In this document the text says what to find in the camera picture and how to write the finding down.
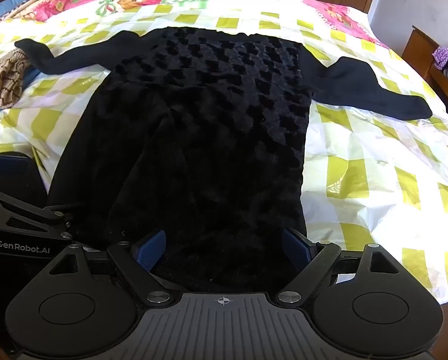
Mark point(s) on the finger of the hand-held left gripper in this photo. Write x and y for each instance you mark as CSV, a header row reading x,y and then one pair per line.
x,y
7,163
29,213

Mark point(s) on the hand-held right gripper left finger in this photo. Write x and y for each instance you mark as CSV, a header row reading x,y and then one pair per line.
x,y
149,250

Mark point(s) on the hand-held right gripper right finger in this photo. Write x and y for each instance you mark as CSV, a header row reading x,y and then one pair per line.
x,y
293,246

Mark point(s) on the black sweater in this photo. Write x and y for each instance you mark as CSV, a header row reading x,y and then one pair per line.
x,y
209,138

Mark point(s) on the brown striped cloth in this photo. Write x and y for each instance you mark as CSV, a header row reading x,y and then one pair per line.
x,y
1,82

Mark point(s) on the yellow checkered printed blanket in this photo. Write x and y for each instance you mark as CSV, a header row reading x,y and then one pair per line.
x,y
377,165

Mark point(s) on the wooden shelf unit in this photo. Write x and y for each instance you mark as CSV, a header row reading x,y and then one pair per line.
x,y
435,71

